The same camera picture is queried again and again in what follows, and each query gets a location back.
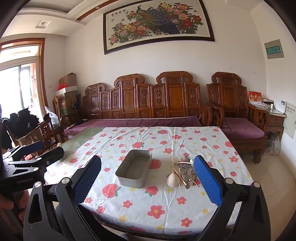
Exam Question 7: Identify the purple sofa cushion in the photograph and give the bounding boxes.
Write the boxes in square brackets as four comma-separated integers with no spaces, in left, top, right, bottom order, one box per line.
[63,115,203,138]

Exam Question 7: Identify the beige plastic fork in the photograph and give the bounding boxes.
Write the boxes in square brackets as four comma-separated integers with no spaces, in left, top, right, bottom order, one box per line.
[171,156,194,166]

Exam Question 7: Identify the wooden framed balcony door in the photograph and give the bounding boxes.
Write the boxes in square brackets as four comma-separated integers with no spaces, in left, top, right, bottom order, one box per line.
[0,38,48,117]

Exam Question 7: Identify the framed peacock painting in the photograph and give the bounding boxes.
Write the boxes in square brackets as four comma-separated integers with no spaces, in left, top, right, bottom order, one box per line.
[103,0,215,55]

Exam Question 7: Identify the clear plastic bag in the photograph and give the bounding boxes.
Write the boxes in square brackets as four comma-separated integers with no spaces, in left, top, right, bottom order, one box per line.
[265,134,281,156]

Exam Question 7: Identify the brown cardboard box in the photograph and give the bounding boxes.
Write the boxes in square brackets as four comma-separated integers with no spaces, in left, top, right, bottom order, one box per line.
[59,72,78,87]

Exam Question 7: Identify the carved wooden sofa bench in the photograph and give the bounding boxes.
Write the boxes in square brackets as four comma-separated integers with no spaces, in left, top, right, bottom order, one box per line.
[61,71,213,139]

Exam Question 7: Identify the grey wall panel box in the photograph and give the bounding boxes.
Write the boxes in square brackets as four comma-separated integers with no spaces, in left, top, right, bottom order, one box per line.
[264,39,285,60]

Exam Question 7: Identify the person's left hand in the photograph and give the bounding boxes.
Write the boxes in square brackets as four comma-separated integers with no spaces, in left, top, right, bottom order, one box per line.
[0,190,30,219]

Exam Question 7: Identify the large cream spoon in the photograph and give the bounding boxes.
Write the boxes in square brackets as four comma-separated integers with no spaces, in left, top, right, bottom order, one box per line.
[167,162,180,187]

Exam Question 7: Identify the pile of dark clothes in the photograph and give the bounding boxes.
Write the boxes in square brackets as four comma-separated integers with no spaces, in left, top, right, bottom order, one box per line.
[9,108,40,140]

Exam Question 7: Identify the wooden side table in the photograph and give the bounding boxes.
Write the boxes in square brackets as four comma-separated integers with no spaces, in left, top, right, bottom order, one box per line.
[248,103,287,142]

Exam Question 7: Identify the carved wooden armchair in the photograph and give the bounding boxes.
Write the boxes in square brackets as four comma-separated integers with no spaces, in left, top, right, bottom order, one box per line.
[206,72,271,164]

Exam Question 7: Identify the white wall poster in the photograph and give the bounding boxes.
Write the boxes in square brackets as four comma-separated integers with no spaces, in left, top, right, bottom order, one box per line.
[282,101,296,139]

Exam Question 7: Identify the white box with red flowers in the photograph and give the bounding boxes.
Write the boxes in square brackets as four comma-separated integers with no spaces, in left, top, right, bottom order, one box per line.
[55,84,78,97]

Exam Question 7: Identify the wooden dining chair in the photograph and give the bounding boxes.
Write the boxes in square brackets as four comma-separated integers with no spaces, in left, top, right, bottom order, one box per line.
[14,117,63,161]

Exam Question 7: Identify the metal fork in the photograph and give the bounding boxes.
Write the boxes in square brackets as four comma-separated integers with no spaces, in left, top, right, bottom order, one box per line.
[181,158,195,176]

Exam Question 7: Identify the floral white tablecloth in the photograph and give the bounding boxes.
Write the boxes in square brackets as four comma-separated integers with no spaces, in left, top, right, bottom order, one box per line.
[44,126,252,235]

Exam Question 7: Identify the rectangular metal tray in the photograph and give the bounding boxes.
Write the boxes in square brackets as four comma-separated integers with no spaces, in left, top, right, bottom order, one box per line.
[115,149,152,189]

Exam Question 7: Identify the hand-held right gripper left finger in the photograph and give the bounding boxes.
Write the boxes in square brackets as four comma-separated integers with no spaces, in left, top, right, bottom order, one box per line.
[23,155,102,241]

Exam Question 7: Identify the white desktop device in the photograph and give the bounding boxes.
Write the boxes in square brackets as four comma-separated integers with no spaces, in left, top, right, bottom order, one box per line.
[273,100,287,114]

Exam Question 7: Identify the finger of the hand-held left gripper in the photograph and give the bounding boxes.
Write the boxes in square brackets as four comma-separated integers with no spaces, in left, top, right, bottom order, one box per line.
[9,146,65,171]
[2,140,45,161]

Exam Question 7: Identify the stacked cardboard boxes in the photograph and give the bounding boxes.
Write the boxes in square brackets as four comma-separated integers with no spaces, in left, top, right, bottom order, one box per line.
[59,93,82,116]

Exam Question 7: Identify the square ceiling light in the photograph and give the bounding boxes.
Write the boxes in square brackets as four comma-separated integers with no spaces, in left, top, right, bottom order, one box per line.
[35,20,51,29]

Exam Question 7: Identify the wooden chopstick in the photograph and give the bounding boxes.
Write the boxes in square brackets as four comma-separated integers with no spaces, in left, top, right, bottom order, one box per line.
[171,161,188,189]
[172,160,185,183]
[190,167,200,188]

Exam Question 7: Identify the purple armchair cushion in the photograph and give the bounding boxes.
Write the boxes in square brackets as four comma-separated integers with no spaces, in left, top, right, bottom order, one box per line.
[222,117,265,140]

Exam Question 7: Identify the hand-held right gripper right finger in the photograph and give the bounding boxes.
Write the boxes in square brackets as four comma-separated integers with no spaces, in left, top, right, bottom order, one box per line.
[193,155,271,241]

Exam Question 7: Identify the crumpled plastic bag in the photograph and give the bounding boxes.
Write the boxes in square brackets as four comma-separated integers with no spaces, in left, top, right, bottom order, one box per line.
[44,107,61,133]

